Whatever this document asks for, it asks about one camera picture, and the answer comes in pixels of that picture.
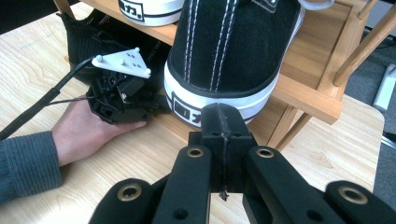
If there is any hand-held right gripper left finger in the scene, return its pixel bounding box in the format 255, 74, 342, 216
188, 103, 226, 193

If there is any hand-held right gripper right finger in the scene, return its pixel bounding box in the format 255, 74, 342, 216
223, 105, 259, 193

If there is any wooden shoe rack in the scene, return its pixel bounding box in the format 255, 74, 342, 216
52, 0, 396, 152

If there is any black and white canvas sneaker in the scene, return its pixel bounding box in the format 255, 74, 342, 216
163, 0, 336, 129
118, 0, 185, 28

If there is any white bar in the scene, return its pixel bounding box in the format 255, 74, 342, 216
372, 63, 396, 112

